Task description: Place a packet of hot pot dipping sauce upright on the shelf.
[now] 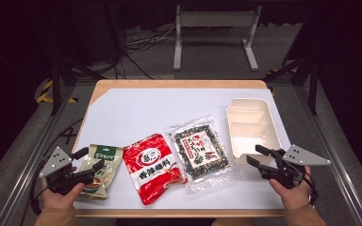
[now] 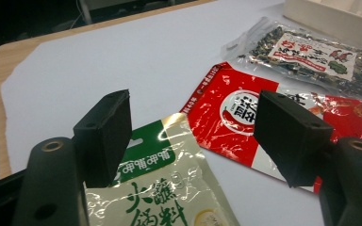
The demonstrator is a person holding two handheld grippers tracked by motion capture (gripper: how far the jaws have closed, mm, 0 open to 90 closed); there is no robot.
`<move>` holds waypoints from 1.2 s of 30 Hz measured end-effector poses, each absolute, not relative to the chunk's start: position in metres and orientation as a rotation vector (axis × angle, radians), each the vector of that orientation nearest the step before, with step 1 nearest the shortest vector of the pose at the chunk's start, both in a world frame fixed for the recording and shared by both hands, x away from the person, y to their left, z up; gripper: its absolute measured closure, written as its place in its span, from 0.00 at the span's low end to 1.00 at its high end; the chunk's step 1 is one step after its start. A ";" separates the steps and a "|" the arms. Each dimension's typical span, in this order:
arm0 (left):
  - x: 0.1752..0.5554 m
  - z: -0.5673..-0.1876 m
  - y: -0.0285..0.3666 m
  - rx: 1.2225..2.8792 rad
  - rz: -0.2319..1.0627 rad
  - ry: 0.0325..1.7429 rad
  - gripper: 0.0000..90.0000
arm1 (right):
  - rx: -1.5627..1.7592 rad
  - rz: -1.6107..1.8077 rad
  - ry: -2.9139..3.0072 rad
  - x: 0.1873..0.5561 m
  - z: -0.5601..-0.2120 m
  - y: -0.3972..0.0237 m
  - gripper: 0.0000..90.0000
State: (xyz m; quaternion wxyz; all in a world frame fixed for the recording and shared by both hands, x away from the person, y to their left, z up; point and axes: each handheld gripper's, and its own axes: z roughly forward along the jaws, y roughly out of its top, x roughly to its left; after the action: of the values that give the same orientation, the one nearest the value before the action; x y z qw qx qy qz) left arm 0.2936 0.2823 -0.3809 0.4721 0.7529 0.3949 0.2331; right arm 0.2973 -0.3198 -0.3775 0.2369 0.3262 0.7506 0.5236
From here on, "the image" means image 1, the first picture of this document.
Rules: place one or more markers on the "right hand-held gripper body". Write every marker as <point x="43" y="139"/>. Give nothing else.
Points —
<point x="304" y="157"/>

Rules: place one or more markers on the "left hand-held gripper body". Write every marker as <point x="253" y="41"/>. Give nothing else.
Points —
<point x="56" y="163"/>

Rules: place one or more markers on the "green snack packet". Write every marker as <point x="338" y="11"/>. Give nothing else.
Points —
<point x="106" y="153"/>

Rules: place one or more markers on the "white compartment container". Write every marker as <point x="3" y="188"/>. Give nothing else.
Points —
<point x="248" y="125"/>

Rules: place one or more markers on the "red seasoning packet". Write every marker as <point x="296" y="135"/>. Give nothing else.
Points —
<point x="152" y="175"/>

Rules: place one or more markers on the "person's left hand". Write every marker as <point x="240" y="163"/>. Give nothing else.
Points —
<point x="58" y="201"/>

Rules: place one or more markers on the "person's right hand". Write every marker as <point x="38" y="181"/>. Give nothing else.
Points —
<point x="295" y="197"/>

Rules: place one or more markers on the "clear seaweed packet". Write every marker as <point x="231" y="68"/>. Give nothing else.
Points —
<point x="198" y="150"/>

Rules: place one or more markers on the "yellow black hazard tape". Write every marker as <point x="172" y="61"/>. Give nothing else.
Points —
<point x="45" y="91"/>

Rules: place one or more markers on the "black tripod stand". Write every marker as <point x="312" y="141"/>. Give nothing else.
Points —
<point x="312" y="81"/>
<point x="56" y="81"/>

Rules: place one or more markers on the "white metal stand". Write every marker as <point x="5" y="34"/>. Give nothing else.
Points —
<point x="217" y="19"/>

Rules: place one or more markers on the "aluminium rail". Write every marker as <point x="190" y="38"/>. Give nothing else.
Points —
<point x="333" y="150"/>
<point x="28" y="163"/>

